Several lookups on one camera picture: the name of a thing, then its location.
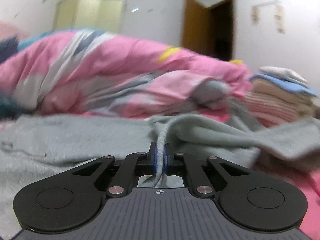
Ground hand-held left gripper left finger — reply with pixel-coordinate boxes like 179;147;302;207
71;142;160;197

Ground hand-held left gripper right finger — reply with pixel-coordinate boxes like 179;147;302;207
162;142;251;197

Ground pale yellow wardrobe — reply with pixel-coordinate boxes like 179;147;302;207
54;0;127;33

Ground pink floral blanket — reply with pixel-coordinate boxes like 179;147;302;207
0;110;320;233

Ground grey sweatpants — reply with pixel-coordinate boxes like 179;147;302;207
0;114;320;230

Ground blue jeans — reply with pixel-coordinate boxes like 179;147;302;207
0;36;20;63

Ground brown wooden door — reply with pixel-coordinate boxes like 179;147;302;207
182;0;237;62

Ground stack of folded clothes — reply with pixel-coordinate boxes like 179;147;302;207
244;66;318;128

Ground pink patterned quilt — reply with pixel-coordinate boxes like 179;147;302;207
0;29;253;118

